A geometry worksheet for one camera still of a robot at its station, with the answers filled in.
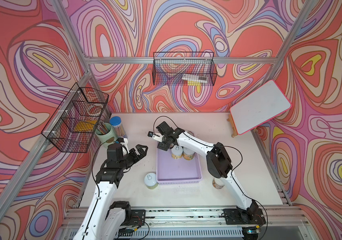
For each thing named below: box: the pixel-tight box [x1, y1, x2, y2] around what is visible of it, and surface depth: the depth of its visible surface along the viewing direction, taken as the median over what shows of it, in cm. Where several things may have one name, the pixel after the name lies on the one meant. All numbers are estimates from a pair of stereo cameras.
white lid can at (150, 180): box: [144, 172, 159, 190], surface depth 82 cm
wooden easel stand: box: [226, 113, 238, 138], surface depth 107 cm
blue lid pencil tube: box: [109, 116, 126, 137], surface depth 93 cm
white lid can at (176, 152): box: [171, 145, 183, 160], surface depth 93 cm
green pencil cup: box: [94, 122, 118, 147], surface depth 94 cm
